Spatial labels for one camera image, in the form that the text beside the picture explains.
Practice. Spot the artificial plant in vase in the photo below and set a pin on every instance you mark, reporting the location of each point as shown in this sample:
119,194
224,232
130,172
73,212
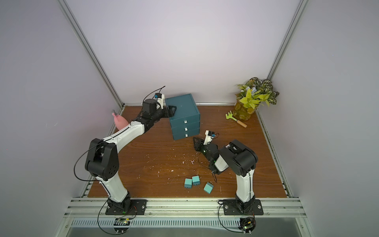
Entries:
251,95

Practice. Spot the aluminium front rail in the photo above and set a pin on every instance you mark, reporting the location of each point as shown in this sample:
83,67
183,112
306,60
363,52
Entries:
184,207

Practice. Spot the left electronics board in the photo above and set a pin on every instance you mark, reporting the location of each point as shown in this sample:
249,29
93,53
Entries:
121,225

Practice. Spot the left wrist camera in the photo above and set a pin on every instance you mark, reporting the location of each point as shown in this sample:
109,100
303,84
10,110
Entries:
160,100

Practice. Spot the electronics board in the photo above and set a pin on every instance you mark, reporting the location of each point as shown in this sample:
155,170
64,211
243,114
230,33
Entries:
121,225
247,225

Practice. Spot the teal drawer cabinet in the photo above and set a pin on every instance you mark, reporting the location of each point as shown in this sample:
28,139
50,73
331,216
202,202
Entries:
186,120

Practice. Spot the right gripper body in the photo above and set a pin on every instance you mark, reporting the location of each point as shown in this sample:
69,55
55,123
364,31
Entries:
202,145

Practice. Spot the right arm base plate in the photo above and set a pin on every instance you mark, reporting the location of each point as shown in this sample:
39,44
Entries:
236,207

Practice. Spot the green toy rake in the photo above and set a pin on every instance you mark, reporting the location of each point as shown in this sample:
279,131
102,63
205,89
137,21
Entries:
229,115

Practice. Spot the right electronics board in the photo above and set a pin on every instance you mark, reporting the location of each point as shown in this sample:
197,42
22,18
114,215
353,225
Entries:
247,225

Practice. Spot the teal plug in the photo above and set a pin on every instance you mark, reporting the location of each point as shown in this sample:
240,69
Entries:
208,188
188,183
196,180

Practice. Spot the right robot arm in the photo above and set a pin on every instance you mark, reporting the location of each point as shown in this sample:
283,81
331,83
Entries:
240,159

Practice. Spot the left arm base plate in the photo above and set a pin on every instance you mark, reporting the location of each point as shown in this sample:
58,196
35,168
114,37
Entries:
127,207

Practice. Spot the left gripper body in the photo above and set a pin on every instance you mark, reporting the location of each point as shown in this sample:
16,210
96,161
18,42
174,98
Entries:
159,114

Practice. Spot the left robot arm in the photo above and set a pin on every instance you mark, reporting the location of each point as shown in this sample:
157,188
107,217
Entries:
102,157

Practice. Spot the pink spray bottle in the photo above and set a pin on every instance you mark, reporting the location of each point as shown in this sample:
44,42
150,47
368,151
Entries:
119,121

